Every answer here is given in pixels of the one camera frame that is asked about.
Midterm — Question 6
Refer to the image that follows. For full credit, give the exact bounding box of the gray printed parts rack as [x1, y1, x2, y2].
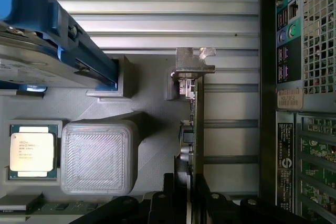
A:
[0, 54, 205, 210]

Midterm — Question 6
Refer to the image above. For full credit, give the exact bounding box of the black printed case sticker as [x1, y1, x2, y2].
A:
[277, 122, 295, 207]

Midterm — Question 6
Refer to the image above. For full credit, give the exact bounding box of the green RAM stick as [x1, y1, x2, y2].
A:
[0, 194, 106, 222]

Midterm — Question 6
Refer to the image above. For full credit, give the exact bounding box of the black open PC case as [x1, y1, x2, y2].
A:
[259, 0, 336, 224]

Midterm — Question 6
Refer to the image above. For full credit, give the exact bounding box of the green motherboard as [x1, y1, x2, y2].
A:
[299, 129, 336, 224]

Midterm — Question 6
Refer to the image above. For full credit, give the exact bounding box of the white service tag label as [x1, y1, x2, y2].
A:
[277, 88, 303, 110]

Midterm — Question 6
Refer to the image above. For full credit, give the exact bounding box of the silver CPU chip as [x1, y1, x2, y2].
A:
[9, 124, 58, 180]

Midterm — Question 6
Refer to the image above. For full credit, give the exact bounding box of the blue disk carrier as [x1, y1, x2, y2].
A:
[0, 0, 119, 92]

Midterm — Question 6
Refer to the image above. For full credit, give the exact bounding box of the rear port panel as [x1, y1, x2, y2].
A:
[275, 0, 303, 88]

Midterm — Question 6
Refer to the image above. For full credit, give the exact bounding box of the silver hard disk drive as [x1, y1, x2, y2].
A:
[0, 26, 85, 88]

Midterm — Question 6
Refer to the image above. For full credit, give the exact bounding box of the green graphics card, metal bracket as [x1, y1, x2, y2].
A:
[170, 47, 217, 224]

